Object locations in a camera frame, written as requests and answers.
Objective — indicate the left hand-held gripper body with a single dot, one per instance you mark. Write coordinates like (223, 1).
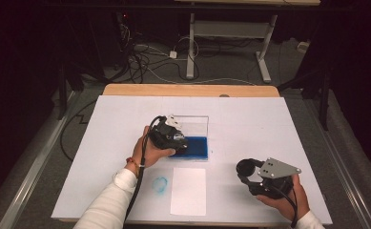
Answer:
(165, 136)

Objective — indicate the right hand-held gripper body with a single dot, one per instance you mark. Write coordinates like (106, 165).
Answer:
(277, 181)

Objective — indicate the person's left hand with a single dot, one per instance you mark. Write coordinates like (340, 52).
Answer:
(151, 152)

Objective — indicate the person's right hand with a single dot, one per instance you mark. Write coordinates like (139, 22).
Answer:
(288, 200)

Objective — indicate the large white table cover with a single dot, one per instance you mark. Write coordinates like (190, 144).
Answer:
(243, 127)

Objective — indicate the white paper sheet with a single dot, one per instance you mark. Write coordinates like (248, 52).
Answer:
(188, 191)

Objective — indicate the white power adapter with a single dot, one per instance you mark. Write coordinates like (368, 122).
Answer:
(173, 54)

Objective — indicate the black metal stand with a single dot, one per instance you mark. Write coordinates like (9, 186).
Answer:
(324, 101)

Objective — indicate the white box on floor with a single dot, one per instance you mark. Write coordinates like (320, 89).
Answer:
(303, 46)

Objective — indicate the white-framed desk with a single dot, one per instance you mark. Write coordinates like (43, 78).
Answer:
(227, 29)

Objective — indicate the aluminium rail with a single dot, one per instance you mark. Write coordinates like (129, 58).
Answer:
(30, 178)
(342, 165)

